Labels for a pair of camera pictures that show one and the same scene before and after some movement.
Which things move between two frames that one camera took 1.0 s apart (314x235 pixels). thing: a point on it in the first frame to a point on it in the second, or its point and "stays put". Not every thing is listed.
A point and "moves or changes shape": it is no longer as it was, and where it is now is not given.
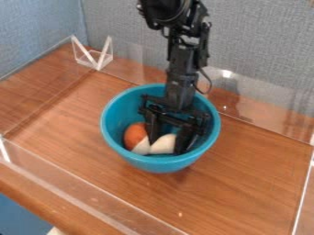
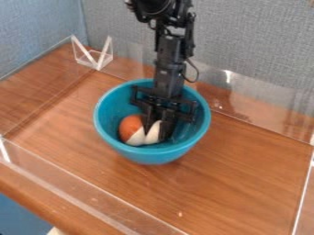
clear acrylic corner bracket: [93, 59] stays put
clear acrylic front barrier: [49, 201] stays put
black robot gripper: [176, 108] to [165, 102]
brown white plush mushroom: [137, 141] moves or changes shape
